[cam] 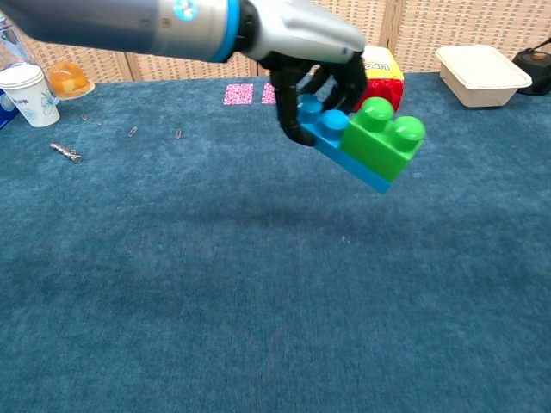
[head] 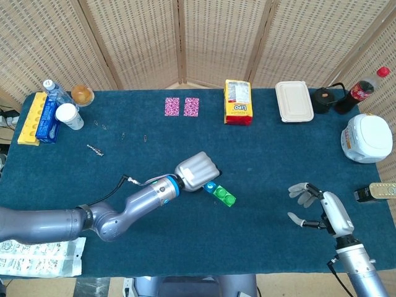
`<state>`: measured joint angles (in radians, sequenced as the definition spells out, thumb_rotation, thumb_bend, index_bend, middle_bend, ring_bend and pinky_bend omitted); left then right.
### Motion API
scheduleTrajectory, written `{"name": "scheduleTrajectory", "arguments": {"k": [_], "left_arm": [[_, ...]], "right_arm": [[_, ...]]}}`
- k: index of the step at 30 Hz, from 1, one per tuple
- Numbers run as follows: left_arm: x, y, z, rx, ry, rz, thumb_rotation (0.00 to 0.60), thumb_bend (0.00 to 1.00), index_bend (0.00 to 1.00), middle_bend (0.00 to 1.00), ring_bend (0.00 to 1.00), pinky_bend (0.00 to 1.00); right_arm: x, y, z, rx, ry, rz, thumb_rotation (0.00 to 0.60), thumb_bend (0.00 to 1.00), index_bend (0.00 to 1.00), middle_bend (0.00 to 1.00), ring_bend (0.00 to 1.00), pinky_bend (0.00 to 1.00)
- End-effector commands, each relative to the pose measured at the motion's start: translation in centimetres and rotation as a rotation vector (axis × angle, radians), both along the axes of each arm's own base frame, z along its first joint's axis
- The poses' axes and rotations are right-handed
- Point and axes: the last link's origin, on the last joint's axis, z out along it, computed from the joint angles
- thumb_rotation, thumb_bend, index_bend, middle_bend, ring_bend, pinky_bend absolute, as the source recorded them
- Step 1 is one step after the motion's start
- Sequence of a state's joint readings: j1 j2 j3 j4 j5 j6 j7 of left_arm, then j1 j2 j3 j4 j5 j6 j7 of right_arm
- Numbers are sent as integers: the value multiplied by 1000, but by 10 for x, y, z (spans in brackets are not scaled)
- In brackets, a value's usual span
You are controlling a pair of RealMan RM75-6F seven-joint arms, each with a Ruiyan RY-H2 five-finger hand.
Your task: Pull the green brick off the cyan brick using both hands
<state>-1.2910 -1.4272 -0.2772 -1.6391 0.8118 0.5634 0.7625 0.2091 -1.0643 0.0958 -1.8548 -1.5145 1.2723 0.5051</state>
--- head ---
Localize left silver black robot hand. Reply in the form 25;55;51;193
174;151;223;193

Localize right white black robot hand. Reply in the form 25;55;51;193
287;182;355;238

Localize green toy brick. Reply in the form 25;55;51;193
212;184;237;208

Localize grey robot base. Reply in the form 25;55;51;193
123;274;259;297

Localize black gold box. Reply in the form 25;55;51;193
354;182;396;204

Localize pink patterned card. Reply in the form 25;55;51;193
183;97;200;118
164;97;181;117

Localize blue carpet table cover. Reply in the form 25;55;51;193
0;88;391;278

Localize yellow red snack bag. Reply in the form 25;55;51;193
223;79;254;126

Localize white plastic jar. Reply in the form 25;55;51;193
341;113;394;164

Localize black round pot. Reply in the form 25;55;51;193
311;82;346;114

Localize cola bottle red cap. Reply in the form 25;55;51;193
334;66;392;115

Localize beige lidded lunch box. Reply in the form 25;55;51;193
275;80;315;123

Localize orange jelly cup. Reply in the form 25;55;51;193
71;84;95;108

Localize white paper cup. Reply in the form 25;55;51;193
55;103;85;131

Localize woven folding screen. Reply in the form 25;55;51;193
0;0;396;199

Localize blue cardboard box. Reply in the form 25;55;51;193
35;96;61;144

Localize clear water bottle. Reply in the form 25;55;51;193
42;79;77;106

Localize yellow plastic tray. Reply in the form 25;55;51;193
17;92;47;146

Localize printed clear plastic bag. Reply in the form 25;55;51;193
0;236;87;277

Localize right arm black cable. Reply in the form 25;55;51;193
327;258;353;297

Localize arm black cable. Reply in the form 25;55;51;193
82;174;178;212
327;258;353;297

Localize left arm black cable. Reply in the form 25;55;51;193
82;174;178;212

